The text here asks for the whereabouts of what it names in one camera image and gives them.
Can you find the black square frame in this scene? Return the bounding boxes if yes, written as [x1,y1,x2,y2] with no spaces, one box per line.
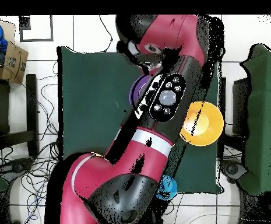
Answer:
[18,15,54,43]

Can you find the tangle of floor cables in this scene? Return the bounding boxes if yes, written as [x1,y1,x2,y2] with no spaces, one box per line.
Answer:
[0,61,60,224]

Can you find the purple bowl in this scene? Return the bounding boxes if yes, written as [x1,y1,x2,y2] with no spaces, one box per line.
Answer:
[129,75,150,110]

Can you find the translucent blue bowl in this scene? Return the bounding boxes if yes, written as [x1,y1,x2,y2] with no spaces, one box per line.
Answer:
[156,175,178,201]

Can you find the dark green tablecloth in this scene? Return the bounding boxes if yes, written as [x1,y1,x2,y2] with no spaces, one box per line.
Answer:
[57,45,226,195]

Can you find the black floor cable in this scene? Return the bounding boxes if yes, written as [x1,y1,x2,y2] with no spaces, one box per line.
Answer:
[99,15,114,53]

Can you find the black monitor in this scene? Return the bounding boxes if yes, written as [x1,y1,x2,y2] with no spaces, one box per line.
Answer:
[232,77,251,137]

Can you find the cardboard box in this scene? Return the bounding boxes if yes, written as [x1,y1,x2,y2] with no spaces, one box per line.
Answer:
[0,43,29,85]

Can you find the black bench stand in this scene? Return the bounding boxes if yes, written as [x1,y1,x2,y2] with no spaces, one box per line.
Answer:
[0,73,39,157]

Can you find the large orange bowl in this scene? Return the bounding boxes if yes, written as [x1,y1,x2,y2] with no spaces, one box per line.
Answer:
[179,100,225,147]

